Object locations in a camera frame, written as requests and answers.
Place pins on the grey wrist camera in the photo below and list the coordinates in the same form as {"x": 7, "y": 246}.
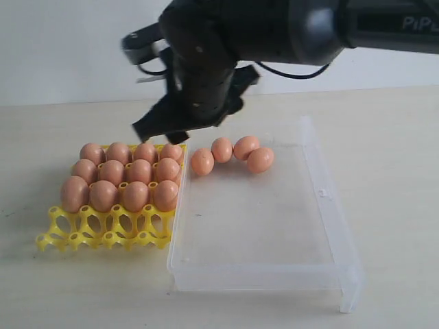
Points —
{"x": 138, "y": 46}

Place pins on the yellow plastic egg tray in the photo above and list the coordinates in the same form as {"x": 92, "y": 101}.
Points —
{"x": 118, "y": 226}

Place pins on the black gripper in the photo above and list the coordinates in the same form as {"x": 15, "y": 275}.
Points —
{"x": 203, "y": 88}

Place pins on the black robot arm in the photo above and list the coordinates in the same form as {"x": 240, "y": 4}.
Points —
{"x": 259, "y": 33}

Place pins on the clear plastic bin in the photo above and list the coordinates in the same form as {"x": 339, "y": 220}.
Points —
{"x": 280, "y": 230}

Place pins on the brown egg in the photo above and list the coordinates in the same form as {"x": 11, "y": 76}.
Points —
{"x": 244, "y": 146}
{"x": 74, "y": 194}
{"x": 202, "y": 161}
{"x": 140, "y": 171}
{"x": 135, "y": 196}
{"x": 174, "y": 152}
{"x": 86, "y": 169}
{"x": 260, "y": 160}
{"x": 103, "y": 195}
{"x": 222, "y": 149}
{"x": 112, "y": 171}
{"x": 93, "y": 152}
{"x": 146, "y": 151}
{"x": 168, "y": 169}
{"x": 120, "y": 152}
{"x": 165, "y": 195}

